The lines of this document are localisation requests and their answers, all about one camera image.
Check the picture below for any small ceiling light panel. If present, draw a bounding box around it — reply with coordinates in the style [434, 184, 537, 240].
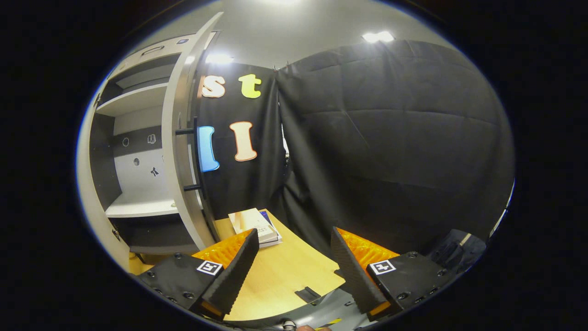
[362, 30, 396, 44]

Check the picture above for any blue book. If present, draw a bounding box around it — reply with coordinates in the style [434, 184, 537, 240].
[257, 210, 283, 249]

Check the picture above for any white cabinet drawer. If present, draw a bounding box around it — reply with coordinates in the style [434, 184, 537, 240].
[122, 32, 205, 69]

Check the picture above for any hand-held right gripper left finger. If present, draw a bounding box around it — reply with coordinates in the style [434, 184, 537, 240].
[137, 228, 260, 321]

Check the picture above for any black backdrop cloth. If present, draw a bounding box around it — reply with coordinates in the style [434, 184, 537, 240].
[191, 39, 515, 258]

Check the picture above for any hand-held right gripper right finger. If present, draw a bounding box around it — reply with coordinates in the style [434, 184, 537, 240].
[331, 227, 453, 322]

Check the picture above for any white and grey cabinet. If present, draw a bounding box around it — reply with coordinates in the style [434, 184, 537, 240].
[90, 32, 216, 256]

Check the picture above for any black table clamp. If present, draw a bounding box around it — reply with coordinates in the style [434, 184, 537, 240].
[295, 286, 322, 304]

